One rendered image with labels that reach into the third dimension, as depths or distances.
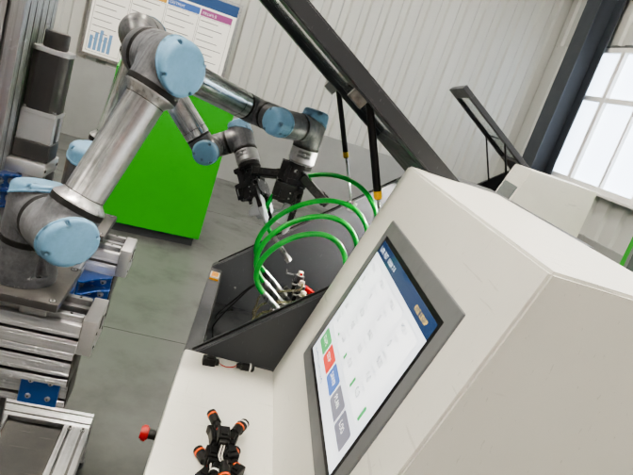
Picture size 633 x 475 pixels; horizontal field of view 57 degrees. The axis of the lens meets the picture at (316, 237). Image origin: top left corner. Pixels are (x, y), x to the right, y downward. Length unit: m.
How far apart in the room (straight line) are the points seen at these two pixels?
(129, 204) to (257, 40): 3.77
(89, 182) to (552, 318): 0.92
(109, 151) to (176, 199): 3.73
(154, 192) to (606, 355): 4.46
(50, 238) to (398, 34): 7.44
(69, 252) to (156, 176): 3.68
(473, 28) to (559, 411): 8.14
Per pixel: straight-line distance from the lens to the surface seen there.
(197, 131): 1.78
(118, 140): 1.26
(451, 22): 8.59
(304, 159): 1.61
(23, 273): 1.42
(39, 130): 1.62
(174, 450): 1.12
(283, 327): 1.40
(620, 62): 7.78
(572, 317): 0.70
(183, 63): 1.26
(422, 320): 0.84
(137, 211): 5.00
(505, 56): 8.91
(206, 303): 1.77
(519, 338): 0.69
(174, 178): 4.93
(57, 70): 1.59
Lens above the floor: 1.66
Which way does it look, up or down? 14 degrees down
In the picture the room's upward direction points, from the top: 19 degrees clockwise
